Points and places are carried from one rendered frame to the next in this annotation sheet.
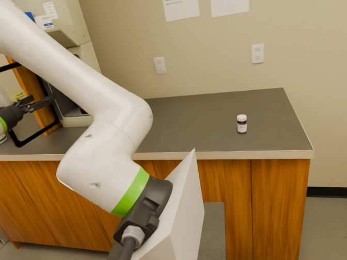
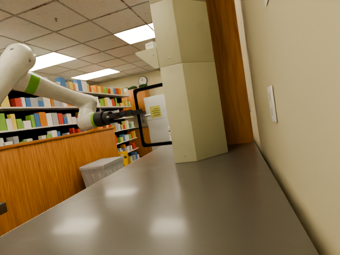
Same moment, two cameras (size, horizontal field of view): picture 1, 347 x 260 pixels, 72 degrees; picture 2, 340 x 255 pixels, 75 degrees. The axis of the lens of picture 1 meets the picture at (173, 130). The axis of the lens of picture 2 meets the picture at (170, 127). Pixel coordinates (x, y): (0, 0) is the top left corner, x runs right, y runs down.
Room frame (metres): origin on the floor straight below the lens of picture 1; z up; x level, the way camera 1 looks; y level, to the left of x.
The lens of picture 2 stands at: (1.30, -0.69, 1.17)
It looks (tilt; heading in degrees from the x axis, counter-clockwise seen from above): 3 degrees down; 89
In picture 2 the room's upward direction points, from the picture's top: 9 degrees counter-clockwise
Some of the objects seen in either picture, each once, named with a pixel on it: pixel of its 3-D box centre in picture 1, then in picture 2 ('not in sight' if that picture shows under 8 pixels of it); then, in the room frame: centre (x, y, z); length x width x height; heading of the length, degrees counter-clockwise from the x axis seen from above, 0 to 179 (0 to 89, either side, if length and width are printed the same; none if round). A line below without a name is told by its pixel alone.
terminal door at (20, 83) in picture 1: (24, 102); (157, 115); (1.27, 0.75, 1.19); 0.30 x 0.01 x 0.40; 154
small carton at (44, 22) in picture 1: (44, 22); (152, 49); (1.31, 0.51, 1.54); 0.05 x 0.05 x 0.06; 56
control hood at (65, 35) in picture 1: (43, 41); (158, 65); (1.32, 0.56, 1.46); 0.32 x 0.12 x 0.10; 72
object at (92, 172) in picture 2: not in sight; (104, 171); (0.30, 2.63, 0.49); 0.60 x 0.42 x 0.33; 72
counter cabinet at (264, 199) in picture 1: (133, 180); not in sight; (1.38, 0.35, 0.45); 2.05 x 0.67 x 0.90; 72
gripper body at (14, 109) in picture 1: (17, 111); (112, 116); (1.00, 0.64, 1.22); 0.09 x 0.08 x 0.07; 161
